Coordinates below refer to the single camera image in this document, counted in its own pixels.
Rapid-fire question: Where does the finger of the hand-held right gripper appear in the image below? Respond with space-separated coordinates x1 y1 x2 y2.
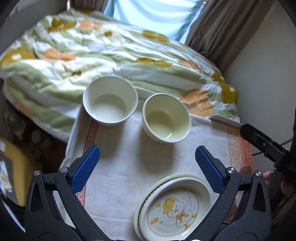
240 124 290 161

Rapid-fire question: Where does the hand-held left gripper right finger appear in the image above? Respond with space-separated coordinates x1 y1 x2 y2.
191 146 272 241

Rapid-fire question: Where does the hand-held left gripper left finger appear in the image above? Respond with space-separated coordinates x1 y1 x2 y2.
24 144 106 241

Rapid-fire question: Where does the duck print plate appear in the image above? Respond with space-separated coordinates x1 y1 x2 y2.
138 179 212 240

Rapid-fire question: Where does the plain white plate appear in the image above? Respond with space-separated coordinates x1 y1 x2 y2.
133 172 213 241

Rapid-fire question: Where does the cream bowl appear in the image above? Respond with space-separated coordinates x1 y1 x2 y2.
142 93 192 144

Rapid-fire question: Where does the white bowl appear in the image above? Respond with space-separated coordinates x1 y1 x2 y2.
83 76 139 127

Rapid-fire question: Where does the person's right hand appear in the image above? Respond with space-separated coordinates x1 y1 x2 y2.
264 171 296 202

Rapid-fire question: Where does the grey flat board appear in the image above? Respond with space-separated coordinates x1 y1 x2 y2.
135 86 244 128

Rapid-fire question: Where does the white tablecloth with orange border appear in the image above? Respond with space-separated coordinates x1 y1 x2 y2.
59 102 255 241

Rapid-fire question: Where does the yellow box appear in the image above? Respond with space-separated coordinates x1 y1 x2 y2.
0 136 43 207

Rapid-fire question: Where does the floral blanket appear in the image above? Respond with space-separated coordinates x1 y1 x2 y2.
0 8 241 142

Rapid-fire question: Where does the brown curtain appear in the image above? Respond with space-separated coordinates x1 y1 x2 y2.
186 0 277 73
69 0 110 12

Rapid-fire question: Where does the light blue cloth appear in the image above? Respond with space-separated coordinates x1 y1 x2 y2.
103 0 207 44

